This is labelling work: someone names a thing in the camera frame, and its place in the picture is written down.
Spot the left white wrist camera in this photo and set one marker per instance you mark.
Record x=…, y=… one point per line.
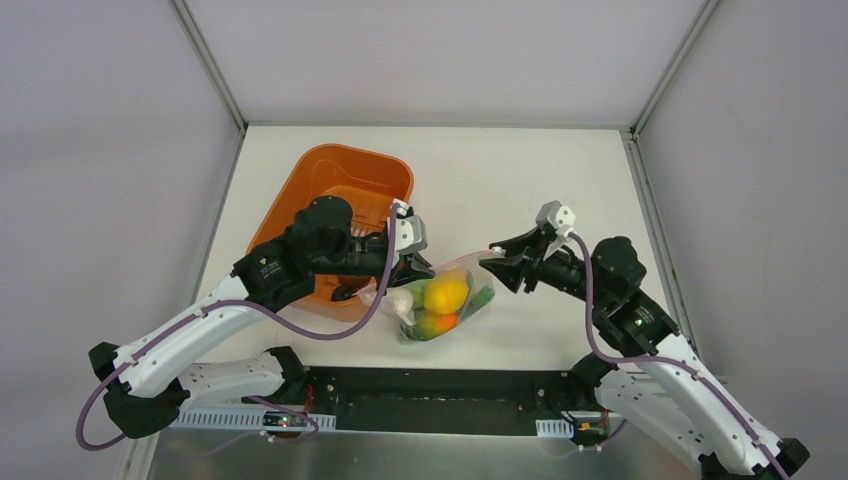
x=410, y=230

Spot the yellow lemon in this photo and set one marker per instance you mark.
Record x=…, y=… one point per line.
x=446, y=294

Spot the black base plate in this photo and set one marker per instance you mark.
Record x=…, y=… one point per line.
x=465, y=402

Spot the clear zip top bag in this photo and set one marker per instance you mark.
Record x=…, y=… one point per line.
x=465, y=267

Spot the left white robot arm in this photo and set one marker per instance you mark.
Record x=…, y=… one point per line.
x=147, y=384

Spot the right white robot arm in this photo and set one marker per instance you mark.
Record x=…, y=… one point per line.
x=641, y=366

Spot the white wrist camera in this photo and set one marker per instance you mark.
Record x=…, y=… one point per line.
x=556, y=221
x=410, y=230

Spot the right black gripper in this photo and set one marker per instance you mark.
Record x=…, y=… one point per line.
x=530, y=263

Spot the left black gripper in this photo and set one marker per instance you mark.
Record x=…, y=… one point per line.
x=402, y=261

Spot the white mushroom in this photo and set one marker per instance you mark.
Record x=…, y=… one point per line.
x=402, y=305

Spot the orange plastic basket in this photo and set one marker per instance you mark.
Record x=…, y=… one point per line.
x=369, y=182

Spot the dark avocado fruit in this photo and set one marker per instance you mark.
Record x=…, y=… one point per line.
x=343, y=293

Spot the small orange tangerine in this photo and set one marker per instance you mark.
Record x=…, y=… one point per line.
x=434, y=324

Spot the green lime fruit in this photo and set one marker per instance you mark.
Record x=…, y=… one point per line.
x=418, y=289

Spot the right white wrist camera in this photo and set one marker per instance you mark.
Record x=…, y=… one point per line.
x=556, y=221

